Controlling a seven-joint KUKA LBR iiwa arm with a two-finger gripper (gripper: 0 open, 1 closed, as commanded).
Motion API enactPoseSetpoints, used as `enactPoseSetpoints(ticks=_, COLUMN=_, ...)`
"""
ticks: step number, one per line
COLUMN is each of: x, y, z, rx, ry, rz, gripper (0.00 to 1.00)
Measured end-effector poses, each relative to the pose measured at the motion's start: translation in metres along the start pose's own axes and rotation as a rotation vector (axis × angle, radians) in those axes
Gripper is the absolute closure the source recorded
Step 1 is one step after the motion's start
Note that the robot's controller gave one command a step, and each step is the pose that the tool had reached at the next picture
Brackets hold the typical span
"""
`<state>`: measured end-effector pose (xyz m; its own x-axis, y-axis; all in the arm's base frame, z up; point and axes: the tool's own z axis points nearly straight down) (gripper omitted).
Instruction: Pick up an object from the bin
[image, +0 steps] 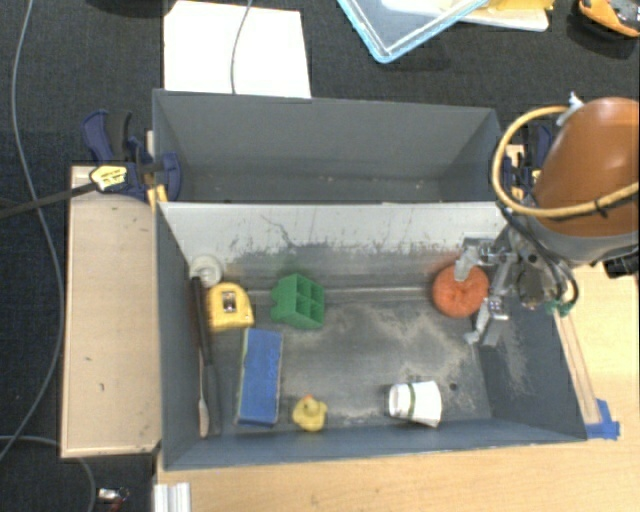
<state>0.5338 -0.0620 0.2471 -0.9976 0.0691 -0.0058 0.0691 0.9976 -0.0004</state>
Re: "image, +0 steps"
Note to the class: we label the white paper cup green stripe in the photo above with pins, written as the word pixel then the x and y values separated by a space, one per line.
pixel 422 404

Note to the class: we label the black cylinder on white bracket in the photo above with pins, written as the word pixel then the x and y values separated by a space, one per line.
pixel 621 266

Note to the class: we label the orange ball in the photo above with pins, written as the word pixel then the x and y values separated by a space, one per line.
pixel 457 300

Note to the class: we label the pale wood flat board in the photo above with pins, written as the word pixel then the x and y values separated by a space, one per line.
pixel 110 320

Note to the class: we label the green grid block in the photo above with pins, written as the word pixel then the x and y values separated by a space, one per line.
pixel 295 302

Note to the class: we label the grey metal bin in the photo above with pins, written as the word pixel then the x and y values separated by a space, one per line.
pixel 350 350

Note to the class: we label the yellow rubber duck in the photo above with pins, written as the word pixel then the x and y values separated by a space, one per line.
pixel 310 414

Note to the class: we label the yellow tape measure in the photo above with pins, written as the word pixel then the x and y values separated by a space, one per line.
pixel 229 310

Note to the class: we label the blue sponge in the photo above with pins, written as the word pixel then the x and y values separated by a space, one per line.
pixel 260 380

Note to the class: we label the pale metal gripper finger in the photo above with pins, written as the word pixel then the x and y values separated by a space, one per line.
pixel 466 264
pixel 492 320

